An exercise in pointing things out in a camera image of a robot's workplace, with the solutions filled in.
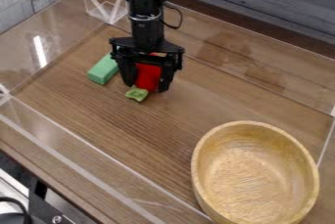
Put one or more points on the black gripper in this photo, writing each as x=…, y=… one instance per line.
x=165, y=54

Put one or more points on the red plush strawberry toy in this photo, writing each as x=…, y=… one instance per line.
x=146, y=83

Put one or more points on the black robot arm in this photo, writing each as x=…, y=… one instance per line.
x=147, y=22

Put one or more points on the green rectangular block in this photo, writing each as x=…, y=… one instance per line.
x=102, y=70

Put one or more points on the wooden bowl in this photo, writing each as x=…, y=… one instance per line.
x=253, y=174

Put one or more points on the clear acrylic corner bracket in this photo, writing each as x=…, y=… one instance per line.
x=106, y=11

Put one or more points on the clear acrylic tray enclosure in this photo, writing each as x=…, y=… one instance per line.
x=115, y=155

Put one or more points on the black metal table frame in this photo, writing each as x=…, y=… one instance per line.
x=27, y=200

